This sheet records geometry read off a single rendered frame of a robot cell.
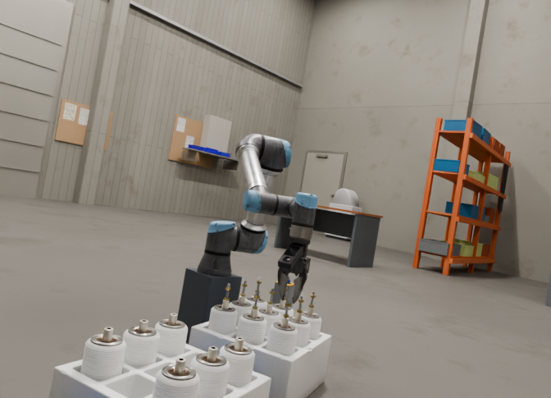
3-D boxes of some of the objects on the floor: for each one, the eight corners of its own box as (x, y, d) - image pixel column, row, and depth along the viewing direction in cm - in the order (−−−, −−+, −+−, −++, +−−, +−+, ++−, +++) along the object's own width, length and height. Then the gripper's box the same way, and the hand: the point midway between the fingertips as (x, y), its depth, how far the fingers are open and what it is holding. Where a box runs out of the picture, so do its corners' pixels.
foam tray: (182, 377, 151) (191, 326, 152) (239, 350, 186) (246, 309, 187) (282, 419, 134) (292, 361, 135) (324, 381, 169) (332, 335, 170)
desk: (348, 267, 532) (358, 212, 533) (270, 246, 616) (279, 199, 617) (375, 267, 581) (383, 216, 583) (299, 248, 665) (307, 203, 667)
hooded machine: (358, 242, 1032) (366, 192, 1034) (346, 241, 991) (354, 189, 993) (335, 237, 1077) (343, 189, 1080) (322, 235, 1037) (330, 186, 1039)
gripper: (319, 241, 150) (309, 303, 149) (289, 235, 154) (279, 295, 153) (312, 242, 142) (302, 307, 141) (281, 235, 146) (270, 299, 145)
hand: (288, 298), depth 145 cm, fingers open, 3 cm apart
